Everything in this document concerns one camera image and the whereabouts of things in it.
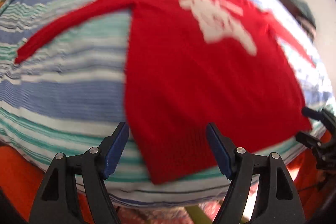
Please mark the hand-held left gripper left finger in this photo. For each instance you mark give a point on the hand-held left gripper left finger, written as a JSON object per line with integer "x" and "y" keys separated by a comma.
{"x": 116, "y": 148}

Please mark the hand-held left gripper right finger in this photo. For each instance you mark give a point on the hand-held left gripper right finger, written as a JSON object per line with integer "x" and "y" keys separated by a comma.
{"x": 219, "y": 150}

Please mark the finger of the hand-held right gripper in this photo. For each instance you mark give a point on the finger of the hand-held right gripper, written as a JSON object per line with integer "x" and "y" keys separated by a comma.
{"x": 305, "y": 138}
{"x": 313, "y": 112}

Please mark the red sweater with white print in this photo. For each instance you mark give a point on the red sweater with white print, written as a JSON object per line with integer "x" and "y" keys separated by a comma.
{"x": 199, "y": 82}

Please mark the pile of clothes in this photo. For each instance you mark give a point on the pile of clothes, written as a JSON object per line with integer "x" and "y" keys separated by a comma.
{"x": 305, "y": 10}

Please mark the yellow-green bar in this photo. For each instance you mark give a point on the yellow-green bar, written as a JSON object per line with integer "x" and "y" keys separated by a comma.
{"x": 195, "y": 214}

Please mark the blue green striped blanket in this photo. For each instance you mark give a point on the blue green striped blanket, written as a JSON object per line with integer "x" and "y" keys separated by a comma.
{"x": 73, "y": 92}

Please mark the orange cloth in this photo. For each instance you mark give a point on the orange cloth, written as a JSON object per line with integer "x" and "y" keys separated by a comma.
{"x": 18, "y": 182}

